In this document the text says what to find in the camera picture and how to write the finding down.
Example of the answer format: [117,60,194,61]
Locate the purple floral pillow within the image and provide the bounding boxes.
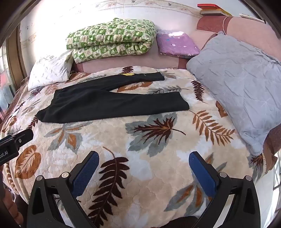
[156,29,201,58]

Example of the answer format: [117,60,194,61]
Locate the green patterned folded quilt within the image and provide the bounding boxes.
[66,18,157,64]

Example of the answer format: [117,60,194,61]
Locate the wooden window frame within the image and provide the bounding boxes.
[0,22,27,123]

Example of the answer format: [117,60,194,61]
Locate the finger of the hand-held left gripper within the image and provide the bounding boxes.
[0,129,34,147]

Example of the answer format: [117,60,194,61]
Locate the black pants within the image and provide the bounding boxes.
[36,72,190,123]

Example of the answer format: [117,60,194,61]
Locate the grey quilted pillow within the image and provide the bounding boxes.
[186,31,281,156]

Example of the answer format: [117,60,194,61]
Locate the white patterned pillow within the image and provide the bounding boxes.
[27,50,74,91]

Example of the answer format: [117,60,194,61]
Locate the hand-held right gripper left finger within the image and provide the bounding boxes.
[26,151,100,228]

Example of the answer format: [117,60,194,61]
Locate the tan book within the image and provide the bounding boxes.
[200,11,233,16]

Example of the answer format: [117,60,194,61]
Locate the pink quilted bed sheet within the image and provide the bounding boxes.
[70,16,281,182]

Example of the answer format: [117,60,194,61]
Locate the red book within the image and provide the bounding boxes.
[197,3,220,9]

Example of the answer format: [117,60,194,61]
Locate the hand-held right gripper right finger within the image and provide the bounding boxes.
[189,151,263,228]

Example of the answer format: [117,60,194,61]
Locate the leaf print plush blanket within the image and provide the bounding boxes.
[0,66,267,224]

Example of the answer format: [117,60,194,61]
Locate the white cord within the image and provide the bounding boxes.
[221,16,233,35]

